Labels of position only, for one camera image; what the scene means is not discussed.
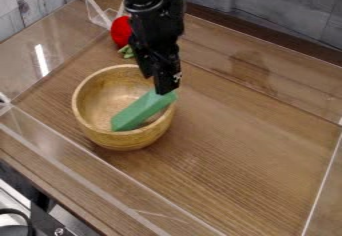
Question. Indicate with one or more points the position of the green rectangular block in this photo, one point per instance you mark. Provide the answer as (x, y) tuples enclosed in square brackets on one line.
[(143, 108)]

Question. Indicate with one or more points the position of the clear acrylic triangular bracket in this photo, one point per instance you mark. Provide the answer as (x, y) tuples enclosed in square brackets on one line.
[(101, 17)]

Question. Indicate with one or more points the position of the black metal bracket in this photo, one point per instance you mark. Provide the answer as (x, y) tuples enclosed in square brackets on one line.
[(45, 224)]

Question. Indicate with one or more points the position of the red felt strawberry toy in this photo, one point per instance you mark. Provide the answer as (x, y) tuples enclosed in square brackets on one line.
[(120, 34)]

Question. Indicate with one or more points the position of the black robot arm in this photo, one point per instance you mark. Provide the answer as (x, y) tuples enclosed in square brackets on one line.
[(156, 23)]

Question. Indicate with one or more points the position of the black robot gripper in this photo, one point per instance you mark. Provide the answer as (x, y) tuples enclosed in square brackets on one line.
[(156, 24)]

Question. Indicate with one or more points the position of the brown wooden bowl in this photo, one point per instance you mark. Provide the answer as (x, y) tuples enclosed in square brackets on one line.
[(103, 94)]

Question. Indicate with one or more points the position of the clear acrylic tray enclosure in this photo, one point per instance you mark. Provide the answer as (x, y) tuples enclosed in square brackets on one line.
[(248, 164)]

